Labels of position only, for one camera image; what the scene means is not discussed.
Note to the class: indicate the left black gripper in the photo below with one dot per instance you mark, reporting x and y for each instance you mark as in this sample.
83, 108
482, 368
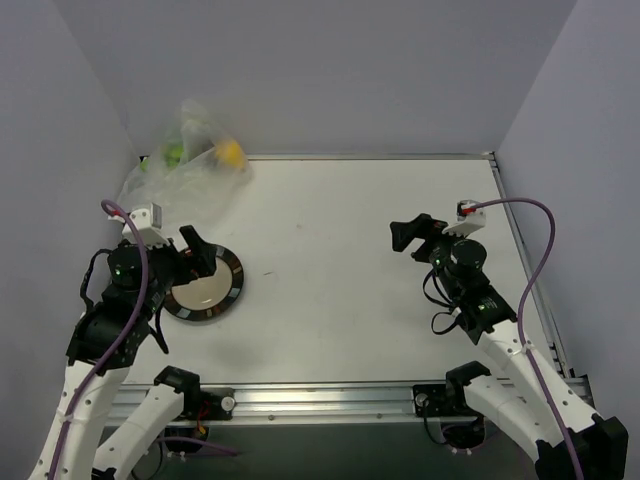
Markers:
176, 256

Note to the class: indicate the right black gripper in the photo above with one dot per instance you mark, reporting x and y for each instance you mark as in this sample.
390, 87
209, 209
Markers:
425, 240

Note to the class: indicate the clear plastic bag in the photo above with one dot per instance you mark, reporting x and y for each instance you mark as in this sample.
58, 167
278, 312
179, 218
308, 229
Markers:
200, 190

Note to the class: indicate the yellow fake lemon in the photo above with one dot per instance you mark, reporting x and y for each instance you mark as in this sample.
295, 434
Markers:
231, 154

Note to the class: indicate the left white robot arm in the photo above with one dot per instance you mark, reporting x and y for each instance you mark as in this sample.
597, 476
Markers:
103, 348

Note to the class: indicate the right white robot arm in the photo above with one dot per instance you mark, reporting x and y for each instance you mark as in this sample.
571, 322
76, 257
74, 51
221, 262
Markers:
562, 434

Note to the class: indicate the green fake lime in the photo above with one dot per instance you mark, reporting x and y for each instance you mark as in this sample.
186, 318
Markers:
166, 157

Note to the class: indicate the round plate with dark rim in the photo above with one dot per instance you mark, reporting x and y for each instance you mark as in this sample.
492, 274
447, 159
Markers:
209, 298

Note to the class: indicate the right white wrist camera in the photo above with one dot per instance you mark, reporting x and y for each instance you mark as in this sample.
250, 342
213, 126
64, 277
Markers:
469, 220

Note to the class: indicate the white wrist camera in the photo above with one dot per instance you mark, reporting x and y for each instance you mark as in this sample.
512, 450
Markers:
469, 220
148, 222

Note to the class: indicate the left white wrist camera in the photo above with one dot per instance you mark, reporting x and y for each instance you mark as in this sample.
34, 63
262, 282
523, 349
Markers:
148, 222

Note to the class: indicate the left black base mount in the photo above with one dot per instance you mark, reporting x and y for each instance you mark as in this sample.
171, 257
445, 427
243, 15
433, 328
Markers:
215, 404

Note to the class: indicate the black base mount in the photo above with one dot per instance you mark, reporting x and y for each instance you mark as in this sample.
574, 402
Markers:
439, 400
215, 404

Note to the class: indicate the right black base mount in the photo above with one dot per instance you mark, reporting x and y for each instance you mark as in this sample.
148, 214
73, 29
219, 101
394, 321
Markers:
439, 400

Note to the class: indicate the aluminium front rail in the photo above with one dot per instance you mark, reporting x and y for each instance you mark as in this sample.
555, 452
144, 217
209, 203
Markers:
324, 403

